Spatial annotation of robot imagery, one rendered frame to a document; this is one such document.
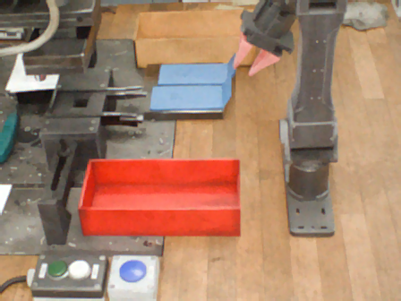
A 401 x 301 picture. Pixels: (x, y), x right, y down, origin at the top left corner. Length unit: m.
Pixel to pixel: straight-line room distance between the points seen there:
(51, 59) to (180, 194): 0.31
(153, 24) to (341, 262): 0.73
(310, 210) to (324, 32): 0.30
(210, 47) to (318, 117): 0.45
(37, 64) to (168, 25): 0.51
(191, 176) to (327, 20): 0.37
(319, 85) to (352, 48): 0.53
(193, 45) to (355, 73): 0.33
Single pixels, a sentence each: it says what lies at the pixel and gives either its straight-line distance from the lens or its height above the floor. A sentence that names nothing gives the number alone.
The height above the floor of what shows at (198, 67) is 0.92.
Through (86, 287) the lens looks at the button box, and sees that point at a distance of 1.05.
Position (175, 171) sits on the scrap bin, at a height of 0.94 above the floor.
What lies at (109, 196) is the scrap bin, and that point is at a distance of 1.22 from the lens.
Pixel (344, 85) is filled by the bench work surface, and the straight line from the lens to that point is 1.46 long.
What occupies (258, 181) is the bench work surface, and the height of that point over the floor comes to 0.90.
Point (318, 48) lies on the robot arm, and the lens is 1.03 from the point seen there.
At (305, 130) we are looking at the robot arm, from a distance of 1.11.
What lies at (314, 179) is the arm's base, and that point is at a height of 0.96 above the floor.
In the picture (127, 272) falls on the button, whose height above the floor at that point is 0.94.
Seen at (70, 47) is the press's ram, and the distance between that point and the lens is 1.16.
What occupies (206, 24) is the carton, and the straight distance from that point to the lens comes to 1.60.
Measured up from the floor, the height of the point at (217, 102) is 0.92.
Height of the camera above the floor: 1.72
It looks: 38 degrees down
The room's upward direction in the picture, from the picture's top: 7 degrees counter-clockwise
